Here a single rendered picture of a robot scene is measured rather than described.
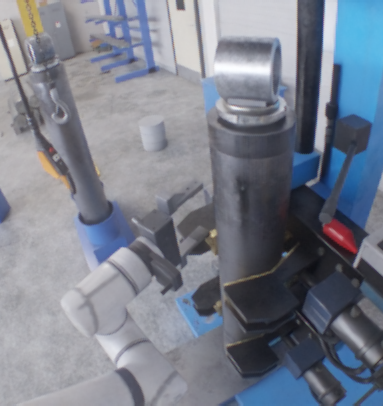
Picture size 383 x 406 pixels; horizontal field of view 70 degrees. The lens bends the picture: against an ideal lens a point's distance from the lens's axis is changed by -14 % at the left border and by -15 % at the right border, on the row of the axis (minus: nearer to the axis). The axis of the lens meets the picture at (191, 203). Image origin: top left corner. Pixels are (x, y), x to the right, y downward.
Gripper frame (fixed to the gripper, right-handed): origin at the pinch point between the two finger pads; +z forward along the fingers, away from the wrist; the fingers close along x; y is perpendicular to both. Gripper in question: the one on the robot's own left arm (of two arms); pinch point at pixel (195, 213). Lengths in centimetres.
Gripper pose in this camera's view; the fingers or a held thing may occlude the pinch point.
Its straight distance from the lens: 67.2
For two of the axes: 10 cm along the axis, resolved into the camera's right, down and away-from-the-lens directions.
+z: 6.5, -5.5, 5.3
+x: 1.1, 7.6, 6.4
